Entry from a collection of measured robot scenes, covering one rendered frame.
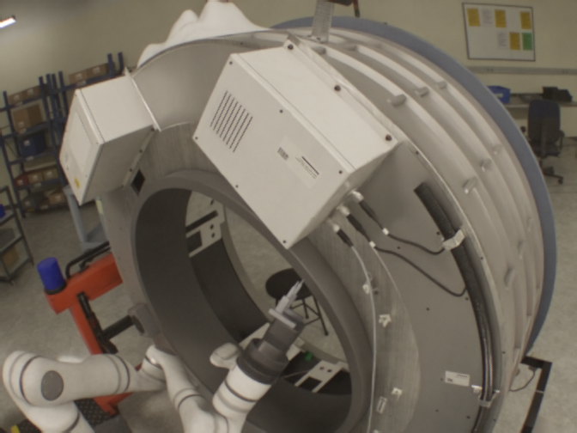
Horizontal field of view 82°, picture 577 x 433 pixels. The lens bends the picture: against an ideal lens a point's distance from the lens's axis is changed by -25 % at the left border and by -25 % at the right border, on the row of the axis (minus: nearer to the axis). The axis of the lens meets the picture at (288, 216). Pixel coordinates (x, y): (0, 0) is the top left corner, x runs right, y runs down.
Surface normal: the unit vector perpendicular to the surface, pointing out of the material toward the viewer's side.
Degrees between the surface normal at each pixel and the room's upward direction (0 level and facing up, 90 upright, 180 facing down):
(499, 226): 76
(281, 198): 90
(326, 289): 53
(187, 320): 63
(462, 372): 90
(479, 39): 90
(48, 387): 91
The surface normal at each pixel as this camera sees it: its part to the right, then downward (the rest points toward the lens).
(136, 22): 0.00, 0.40
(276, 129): -0.63, 0.39
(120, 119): 0.55, -0.38
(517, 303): -0.20, 0.29
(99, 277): 0.76, 0.17
